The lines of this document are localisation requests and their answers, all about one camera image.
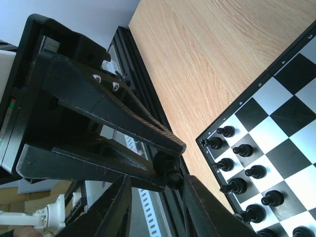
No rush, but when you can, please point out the black and grey chessboard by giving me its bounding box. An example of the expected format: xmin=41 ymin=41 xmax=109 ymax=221
xmin=196 ymin=24 xmax=316 ymax=237

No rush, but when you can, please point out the grey slotted cable duct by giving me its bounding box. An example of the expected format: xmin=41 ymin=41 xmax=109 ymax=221
xmin=138 ymin=189 xmax=162 ymax=237

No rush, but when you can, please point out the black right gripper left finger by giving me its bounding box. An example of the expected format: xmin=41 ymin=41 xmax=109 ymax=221
xmin=57 ymin=176 xmax=132 ymax=237

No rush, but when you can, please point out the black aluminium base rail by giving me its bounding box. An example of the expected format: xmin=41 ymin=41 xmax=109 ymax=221
xmin=110 ymin=27 xmax=187 ymax=237

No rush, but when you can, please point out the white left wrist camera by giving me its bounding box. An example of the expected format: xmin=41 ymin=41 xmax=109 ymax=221
xmin=0 ymin=40 xmax=17 ymax=100

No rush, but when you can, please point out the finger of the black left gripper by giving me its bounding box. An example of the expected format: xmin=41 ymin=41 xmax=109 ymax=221
xmin=37 ymin=53 xmax=186 ymax=156
xmin=16 ymin=144 xmax=166 ymax=192

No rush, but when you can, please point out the black pawn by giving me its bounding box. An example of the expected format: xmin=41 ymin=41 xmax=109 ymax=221
xmin=153 ymin=152 xmax=184 ymax=190

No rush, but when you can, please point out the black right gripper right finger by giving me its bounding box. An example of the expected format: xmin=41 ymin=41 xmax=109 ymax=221
xmin=183 ymin=175 xmax=257 ymax=237

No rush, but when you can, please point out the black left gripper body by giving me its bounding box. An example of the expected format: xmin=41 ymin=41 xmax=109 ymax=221
xmin=0 ymin=14 xmax=111 ymax=184

